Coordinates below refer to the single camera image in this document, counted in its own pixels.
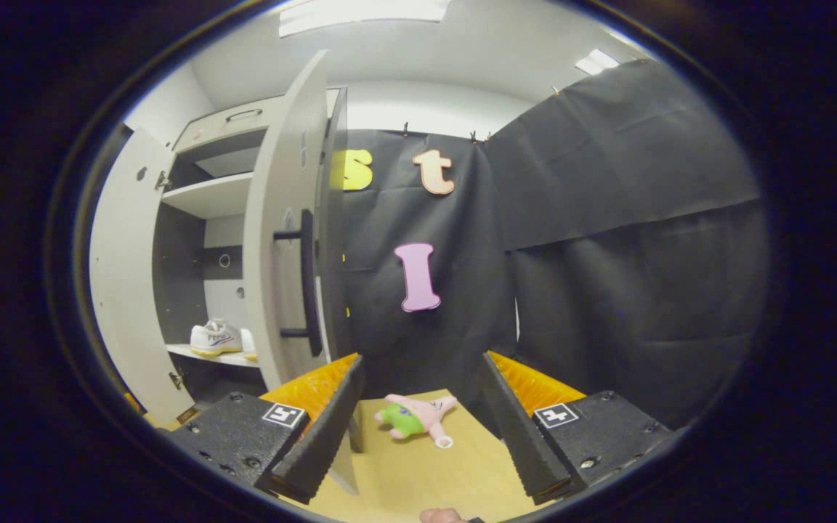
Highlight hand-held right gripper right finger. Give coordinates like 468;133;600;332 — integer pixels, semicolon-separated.
482;351;674;506

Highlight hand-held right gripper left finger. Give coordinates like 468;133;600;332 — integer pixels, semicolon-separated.
169;353;366;504

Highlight white shoe cabinet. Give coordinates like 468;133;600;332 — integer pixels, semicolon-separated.
151;87;350;408

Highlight white cabinet door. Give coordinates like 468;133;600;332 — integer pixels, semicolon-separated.
244;49;361;496
90;127;198;429

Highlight white cabinet drawer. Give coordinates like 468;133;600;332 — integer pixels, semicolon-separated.
171;87;341;155

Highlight pink star plush toy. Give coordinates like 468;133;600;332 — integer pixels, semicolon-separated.
375;394;458;449

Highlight black backdrop cloth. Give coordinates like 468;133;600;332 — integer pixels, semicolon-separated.
484;58;772;429
331;129;521;437

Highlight ceiling light panel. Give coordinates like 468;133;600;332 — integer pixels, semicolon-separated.
575;49;620;76
278;0;452;38

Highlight black door handle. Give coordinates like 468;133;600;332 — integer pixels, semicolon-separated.
273;209;325;357

